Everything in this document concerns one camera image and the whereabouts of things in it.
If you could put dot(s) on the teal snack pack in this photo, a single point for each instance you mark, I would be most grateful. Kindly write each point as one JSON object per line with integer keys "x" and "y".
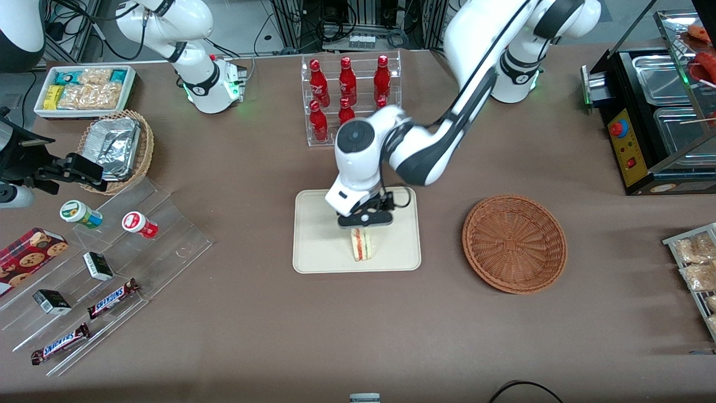
{"x": 67, "y": 77}

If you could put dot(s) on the small grey device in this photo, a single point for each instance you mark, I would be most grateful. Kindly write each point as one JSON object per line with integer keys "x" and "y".
{"x": 364, "y": 398}

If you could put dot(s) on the clear acrylic bottle rack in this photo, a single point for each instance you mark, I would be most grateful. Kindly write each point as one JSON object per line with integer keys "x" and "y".
{"x": 313, "y": 140}

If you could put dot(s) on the red cola bottle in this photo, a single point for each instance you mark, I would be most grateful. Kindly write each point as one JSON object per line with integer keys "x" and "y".
{"x": 318, "y": 123}
{"x": 382, "y": 78}
{"x": 382, "y": 102}
{"x": 345, "y": 112}
{"x": 318, "y": 81}
{"x": 347, "y": 81}

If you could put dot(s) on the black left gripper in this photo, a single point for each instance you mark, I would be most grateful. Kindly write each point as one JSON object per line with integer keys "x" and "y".
{"x": 385, "y": 200}

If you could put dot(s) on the beige plastic tray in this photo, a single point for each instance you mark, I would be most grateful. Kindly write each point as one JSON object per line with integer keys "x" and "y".
{"x": 319, "y": 240}

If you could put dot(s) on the clear bagged pastry pack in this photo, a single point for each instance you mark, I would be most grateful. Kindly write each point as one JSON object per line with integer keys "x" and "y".
{"x": 693, "y": 249}
{"x": 699, "y": 277}

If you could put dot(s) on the green lid cup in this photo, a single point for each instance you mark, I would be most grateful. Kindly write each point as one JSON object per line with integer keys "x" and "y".
{"x": 78, "y": 212}

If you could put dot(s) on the small tan wicker basket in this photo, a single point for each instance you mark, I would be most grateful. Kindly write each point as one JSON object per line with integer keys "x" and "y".
{"x": 146, "y": 151}

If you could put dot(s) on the white power strip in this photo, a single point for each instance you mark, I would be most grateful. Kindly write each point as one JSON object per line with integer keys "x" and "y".
{"x": 362, "y": 41}

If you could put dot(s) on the clear acrylic stepped display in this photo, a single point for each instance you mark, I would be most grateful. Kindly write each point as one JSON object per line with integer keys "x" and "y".
{"x": 173, "y": 235}

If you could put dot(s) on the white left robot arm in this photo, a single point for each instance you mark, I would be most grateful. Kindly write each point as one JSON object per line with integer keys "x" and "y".
{"x": 425, "y": 151}

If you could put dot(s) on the steel warmer pan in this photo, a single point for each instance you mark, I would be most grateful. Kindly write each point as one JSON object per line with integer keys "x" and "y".
{"x": 660, "y": 81}

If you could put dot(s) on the red lid cup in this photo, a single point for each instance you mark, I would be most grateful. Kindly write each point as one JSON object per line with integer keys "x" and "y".
{"x": 137, "y": 224}

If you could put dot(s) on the clear rice cracker bag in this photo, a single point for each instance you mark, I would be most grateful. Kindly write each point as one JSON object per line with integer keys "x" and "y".
{"x": 92, "y": 96}

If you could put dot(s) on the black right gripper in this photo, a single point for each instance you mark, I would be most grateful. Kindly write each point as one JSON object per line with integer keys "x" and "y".
{"x": 40, "y": 167}

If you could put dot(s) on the black food warmer machine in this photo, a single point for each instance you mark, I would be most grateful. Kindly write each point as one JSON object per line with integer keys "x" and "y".
{"x": 632, "y": 151}

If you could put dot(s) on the white plastic snack bin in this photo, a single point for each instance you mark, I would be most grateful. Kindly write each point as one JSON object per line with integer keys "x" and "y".
{"x": 126, "y": 92}

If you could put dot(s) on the large brown wicker basket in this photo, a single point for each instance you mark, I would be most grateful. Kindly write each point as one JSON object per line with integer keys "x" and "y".
{"x": 514, "y": 243}

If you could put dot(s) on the small black box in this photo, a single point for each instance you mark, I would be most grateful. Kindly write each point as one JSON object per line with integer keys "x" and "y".
{"x": 98, "y": 266}
{"x": 52, "y": 302}

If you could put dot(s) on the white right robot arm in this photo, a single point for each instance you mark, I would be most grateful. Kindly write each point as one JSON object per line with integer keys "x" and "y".
{"x": 196, "y": 73}

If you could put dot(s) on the yellow snack pack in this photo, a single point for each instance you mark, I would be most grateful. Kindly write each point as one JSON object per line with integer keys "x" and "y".
{"x": 53, "y": 97}

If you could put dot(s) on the silver foil container stack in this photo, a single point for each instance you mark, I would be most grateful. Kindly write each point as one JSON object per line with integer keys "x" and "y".
{"x": 114, "y": 146}

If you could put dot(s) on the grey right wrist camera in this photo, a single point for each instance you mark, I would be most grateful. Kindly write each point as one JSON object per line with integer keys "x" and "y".
{"x": 15, "y": 196}

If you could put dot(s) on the Snickers chocolate bar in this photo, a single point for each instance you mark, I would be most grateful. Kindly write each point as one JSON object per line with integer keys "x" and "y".
{"x": 60, "y": 343}
{"x": 112, "y": 299}

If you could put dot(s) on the triangular sandwich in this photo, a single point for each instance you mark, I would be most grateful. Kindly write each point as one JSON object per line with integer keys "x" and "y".
{"x": 361, "y": 246}

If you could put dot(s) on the red plaid cookie box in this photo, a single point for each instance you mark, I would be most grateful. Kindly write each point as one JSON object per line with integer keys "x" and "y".
{"x": 28, "y": 258}

